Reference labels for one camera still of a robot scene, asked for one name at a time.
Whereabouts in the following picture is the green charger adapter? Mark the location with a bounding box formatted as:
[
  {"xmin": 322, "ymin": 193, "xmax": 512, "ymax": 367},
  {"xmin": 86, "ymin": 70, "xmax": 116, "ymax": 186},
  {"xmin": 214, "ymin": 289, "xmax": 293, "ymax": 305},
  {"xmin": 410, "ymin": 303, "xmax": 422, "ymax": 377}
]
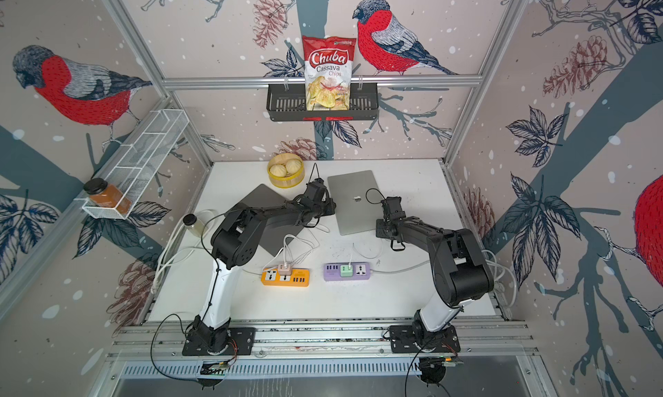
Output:
[{"xmin": 340, "ymin": 264, "xmax": 354, "ymax": 278}]

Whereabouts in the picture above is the pink charger adapter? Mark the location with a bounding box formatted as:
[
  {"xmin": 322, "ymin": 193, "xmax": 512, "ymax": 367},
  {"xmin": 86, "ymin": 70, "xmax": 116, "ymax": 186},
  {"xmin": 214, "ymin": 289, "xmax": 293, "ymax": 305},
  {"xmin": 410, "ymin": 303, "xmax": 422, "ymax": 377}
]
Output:
[{"xmin": 277, "ymin": 262, "xmax": 293, "ymax": 276}]

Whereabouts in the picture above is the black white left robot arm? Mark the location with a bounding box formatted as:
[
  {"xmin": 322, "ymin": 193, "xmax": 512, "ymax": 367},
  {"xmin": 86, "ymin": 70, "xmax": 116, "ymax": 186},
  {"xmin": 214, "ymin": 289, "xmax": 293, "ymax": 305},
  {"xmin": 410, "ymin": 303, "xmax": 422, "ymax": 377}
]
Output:
[{"xmin": 182, "ymin": 178, "xmax": 336, "ymax": 357}]

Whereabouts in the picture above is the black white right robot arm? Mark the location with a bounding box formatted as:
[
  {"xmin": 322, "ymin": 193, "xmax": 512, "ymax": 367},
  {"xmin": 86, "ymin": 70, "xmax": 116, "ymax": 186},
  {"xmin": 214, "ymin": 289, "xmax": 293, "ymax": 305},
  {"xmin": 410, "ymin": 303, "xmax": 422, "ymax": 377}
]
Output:
[{"xmin": 376, "ymin": 197, "xmax": 495, "ymax": 354}]

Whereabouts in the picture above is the silver laptop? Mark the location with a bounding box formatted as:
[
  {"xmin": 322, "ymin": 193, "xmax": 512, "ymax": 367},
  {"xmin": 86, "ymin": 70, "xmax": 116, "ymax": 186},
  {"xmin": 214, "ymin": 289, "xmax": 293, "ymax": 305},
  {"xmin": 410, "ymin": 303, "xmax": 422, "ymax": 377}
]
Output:
[{"xmin": 328, "ymin": 170, "xmax": 383, "ymax": 236}]

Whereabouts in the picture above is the dark grey laptop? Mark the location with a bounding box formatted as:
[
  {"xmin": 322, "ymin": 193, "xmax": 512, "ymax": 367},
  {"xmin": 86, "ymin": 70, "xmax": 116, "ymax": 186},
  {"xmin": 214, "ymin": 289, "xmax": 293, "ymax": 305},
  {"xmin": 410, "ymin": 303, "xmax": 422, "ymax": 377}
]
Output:
[{"xmin": 236, "ymin": 184, "xmax": 303, "ymax": 256}]

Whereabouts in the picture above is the right steamed bun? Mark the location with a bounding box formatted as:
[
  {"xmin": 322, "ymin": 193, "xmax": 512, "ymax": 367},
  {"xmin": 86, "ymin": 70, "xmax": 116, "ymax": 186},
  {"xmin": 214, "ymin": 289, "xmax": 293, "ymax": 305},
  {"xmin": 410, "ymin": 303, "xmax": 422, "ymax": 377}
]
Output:
[{"xmin": 285, "ymin": 159, "xmax": 302, "ymax": 175}]

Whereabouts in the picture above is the steamed bun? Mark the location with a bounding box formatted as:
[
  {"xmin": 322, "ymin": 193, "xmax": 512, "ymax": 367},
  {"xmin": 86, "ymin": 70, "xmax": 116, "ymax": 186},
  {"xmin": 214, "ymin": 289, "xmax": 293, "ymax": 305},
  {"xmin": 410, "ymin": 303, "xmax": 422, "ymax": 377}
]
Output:
[
  {"xmin": 269, "ymin": 164, "xmax": 288, "ymax": 178},
  {"xmin": 285, "ymin": 159, "xmax": 302, "ymax": 175}
]

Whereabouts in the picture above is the yellow wooden bun basket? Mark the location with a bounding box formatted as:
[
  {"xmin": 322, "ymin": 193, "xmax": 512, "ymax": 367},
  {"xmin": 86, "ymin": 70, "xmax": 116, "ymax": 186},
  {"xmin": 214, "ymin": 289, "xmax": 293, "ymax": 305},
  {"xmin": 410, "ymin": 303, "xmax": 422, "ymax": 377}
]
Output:
[{"xmin": 267, "ymin": 153, "xmax": 305, "ymax": 189}]

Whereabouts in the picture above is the left steamed bun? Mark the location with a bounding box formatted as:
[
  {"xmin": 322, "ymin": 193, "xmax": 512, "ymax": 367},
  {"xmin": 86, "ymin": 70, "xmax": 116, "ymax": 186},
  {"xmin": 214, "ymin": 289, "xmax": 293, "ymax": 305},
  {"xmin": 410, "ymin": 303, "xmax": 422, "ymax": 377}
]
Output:
[{"xmin": 269, "ymin": 164, "xmax": 288, "ymax": 178}]

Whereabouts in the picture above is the small jar black lid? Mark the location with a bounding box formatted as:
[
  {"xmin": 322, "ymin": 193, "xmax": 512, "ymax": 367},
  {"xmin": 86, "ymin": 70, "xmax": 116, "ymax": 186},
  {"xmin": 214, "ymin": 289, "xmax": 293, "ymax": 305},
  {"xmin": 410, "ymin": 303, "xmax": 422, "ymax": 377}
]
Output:
[{"xmin": 182, "ymin": 213, "xmax": 205, "ymax": 238}]

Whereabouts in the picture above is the red cassava chips bag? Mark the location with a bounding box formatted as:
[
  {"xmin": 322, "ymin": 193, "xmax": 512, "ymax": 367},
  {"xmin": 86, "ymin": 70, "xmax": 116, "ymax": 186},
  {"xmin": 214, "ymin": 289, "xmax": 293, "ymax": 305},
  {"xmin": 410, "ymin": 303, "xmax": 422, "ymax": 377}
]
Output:
[{"xmin": 302, "ymin": 36, "xmax": 357, "ymax": 110}]

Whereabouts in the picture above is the orange sauce jar black lid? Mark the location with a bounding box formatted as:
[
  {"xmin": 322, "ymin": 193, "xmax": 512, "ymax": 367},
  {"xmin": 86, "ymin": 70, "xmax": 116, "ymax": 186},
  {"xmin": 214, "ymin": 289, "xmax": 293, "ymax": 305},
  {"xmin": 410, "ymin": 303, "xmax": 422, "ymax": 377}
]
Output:
[{"xmin": 83, "ymin": 178, "xmax": 132, "ymax": 215}]

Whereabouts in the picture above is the purple strip white power cord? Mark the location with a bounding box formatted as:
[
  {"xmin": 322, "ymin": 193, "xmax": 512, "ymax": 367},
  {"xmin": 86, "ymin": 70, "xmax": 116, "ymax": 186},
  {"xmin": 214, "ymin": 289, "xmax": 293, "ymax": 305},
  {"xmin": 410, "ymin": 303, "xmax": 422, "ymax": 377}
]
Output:
[{"xmin": 369, "ymin": 248, "xmax": 519, "ymax": 315}]

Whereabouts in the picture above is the black wall basket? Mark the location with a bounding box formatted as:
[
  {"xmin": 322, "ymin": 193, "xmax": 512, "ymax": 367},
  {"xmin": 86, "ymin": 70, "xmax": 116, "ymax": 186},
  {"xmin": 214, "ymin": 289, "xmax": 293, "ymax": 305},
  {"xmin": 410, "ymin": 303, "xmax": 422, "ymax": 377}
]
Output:
[{"xmin": 267, "ymin": 83, "xmax": 379, "ymax": 122}]

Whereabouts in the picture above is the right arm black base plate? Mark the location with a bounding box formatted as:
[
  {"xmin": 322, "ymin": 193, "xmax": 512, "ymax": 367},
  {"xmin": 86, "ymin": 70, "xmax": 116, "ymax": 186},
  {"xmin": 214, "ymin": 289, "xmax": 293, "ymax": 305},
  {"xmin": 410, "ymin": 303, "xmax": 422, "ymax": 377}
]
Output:
[{"xmin": 386, "ymin": 325, "xmax": 461, "ymax": 355}]

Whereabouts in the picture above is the orange strip white power cord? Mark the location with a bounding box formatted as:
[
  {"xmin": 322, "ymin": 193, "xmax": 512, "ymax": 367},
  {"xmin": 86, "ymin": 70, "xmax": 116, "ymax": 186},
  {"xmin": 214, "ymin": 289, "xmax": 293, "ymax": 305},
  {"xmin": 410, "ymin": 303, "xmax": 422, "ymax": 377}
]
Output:
[{"xmin": 151, "ymin": 208, "xmax": 262, "ymax": 294}]

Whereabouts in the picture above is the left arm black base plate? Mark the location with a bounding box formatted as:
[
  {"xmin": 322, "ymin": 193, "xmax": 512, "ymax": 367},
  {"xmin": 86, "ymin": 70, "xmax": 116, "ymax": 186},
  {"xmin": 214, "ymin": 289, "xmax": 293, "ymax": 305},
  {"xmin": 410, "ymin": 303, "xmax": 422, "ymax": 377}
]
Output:
[{"xmin": 182, "ymin": 325, "xmax": 256, "ymax": 357}]

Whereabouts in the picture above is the white wire wall shelf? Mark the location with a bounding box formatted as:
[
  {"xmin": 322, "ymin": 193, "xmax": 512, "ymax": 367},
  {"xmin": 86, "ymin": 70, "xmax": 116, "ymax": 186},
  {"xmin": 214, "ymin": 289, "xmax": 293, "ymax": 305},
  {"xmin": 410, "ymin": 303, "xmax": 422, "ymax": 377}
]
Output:
[{"xmin": 82, "ymin": 109, "xmax": 189, "ymax": 220}]

